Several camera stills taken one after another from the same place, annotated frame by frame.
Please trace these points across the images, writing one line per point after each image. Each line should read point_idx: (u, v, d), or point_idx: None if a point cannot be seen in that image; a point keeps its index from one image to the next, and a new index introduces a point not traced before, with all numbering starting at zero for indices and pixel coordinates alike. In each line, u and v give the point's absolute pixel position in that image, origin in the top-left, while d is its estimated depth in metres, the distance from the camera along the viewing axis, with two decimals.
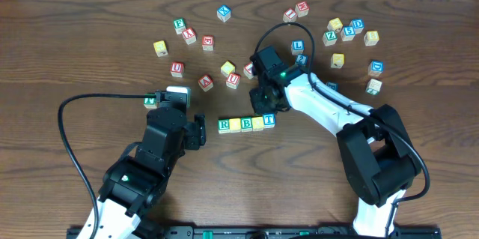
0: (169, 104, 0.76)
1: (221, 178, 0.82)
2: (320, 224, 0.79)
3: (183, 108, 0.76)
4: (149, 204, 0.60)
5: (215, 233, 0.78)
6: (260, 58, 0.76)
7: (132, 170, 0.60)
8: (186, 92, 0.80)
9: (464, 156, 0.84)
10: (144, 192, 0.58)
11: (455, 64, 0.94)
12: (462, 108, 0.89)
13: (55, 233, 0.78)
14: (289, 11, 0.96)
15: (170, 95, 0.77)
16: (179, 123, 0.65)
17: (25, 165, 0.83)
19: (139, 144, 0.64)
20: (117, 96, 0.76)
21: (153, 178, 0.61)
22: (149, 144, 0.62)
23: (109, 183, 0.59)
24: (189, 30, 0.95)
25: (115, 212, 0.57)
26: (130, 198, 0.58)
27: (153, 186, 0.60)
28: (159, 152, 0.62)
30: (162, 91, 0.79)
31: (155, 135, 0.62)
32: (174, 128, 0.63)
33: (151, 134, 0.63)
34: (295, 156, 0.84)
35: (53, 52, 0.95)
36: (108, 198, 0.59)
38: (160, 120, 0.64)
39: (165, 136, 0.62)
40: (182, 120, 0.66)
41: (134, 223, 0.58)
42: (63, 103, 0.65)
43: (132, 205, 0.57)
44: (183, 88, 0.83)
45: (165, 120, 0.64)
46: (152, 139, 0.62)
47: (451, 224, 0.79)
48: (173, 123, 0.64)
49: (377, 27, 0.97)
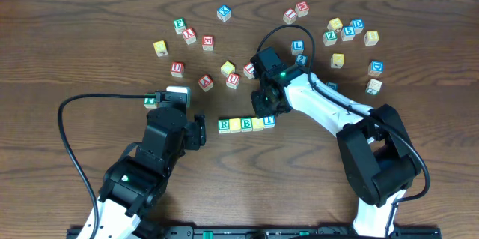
0: (170, 104, 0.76)
1: (221, 178, 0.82)
2: (319, 224, 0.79)
3: (183, 109, 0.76)
4: (149, 204, 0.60)
5: (214, 233, 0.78)
6: (260, 58, 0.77)
7: (132, 170, 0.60)
8: (186, 92, 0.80)
9: (463, 156, 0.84)
10: (144, 192, 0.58)
11: (455, 64, 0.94)
12: (462, 108, 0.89)
13: (55, 233, 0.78)
14: (289, 11, 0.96)
15: (170, 96, 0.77)
16: (180, 123, 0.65)
17: (25, 165, 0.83)
19: (139, 144, 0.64)
20: (117, 96, 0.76)
21: (153, 178, 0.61)
22: (147, 143, 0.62)
23: (109, 183, 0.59)
24: (189, 30, 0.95)
25: (115, 212, 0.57)
26: (130, 198, 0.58)
27: (153, 186, 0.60)
28: (158, 152, 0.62)
30: (162, 91, 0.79)
31: (155, 135, 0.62)
32: (174, 127, 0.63)
33: (150, 134, 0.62)
34: (295, 156, 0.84)
35: (53, 52, 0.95)
36: (108, 198, 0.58)
38: (160, 121, 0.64)
39: (165, 136, 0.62)
40: (182, 121, 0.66)
41: (134, 223, 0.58)
42: (62, 104, 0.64)
43: (132, 205, 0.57)
44: (184, 88, 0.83)
45: (165, 120, 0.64)
46: (150, 140, 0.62)
47: (451, 224, 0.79)
48: (174, 123, 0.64)
49: (377, 27, 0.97)
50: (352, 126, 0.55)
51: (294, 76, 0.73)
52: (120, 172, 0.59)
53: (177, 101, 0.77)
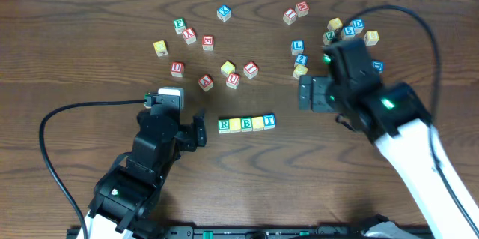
0: (160, 109, 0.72)
1: (221, 178, 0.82)
2: (319, 224, 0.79)
3: (176, 114, 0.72)
4: (141, 216, 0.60)
5: (215, 233, 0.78)
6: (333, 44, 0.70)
7: (122, 182, 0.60)
8: (178, 94, 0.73)
9: (462, 156, 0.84)
10: (133, 206, 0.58)
11: (454, 64, 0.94)
12: (462, 108, 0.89)
13: (55, 233, 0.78)
14: (289, 11, 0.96)
15: (161, 100, 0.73)
16: (170, 133, 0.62)
17: (25, 165, 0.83)
19: (129, 155, 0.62)
20: (105, 102, 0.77)
21: (143, 190, 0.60)
22: (135, 154, 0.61)
23: (99, 197, 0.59)
24: (189, 29, 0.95)
25: (105, 227, 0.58)
26: (120, 211, 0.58)
27: (144, 199, 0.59)
28: (147, 163, 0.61)
30: (155, 94, 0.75)
31: (144, 147, 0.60)
32: (162, 138, 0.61)
33: (140, 145, 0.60)
34: (295, 156, 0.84)
35: (53, 52, 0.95)
36: (96, 213, 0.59)
38: (149, 131, 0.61)
39: (153, 147, 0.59)
40: (171, 131, 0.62)
41: (126, 236, 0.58)
42: (44, 118, 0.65)
43: (122, 221, 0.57)
44: (178, 89, 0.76)
45: (153, 131, 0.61)
46: (140, 151, 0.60)
47: None
48: (162, 132, 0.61)
49: (377, 27, 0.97)
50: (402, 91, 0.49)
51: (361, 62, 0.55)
52: (109, 186, 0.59)
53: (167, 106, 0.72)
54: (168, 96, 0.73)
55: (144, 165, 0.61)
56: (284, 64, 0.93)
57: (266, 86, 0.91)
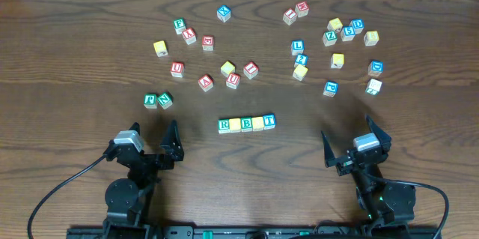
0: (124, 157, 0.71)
1: (221, 178, 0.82)
2: (319, 224, 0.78)
3: (136, 153, 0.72)
4: None
5: (215, 233, 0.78)
6: (356, 151, 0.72)
7: (121, 231, 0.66)
8: (131, 138, 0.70)
9: (464, 156, 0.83)
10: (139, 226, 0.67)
11: (453, 64, 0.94)
12: (461, 108, 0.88)
13: (55, 233, 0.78)
14: (289, 11, 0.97)
15: (123, 150, 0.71)
16: (136, 153, 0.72)
17: (23, 165, 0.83)
19: (110, 213, 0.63)
20: (138, 125, 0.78)
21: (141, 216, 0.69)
22: (115, 204, 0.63)
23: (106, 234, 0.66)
24: (189, 30, 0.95)
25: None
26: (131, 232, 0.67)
27: (140, 213, 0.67)
28: (132, 198, 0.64)
30: (110, 141, 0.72)
31: (120, 210, 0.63)
32: (134, 195, 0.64)
33: (115, 213, 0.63)
34: (296, 156, 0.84)
35: (53, 52, 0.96)
36: None
38: (117, 200, 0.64)
39: (131, 200, 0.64)
40: (163, 141, 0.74)
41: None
42: (110, 142, 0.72)
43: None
44: (130, 134, 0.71)
45: (123, 193, 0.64)
46: (117, 216, 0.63)
47: (450, 223, 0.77)
48: (130, 186, 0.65)
49: (377, 27, 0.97)
50: (403, 230, 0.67)
51: (401, 190, 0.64)
52: (107, 222, 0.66)
53: (134, 152, 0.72)
54: (128, 145, 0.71)
55: (129, 207, 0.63)
56: (284, 63, 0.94)
57: (266, 86, 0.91)
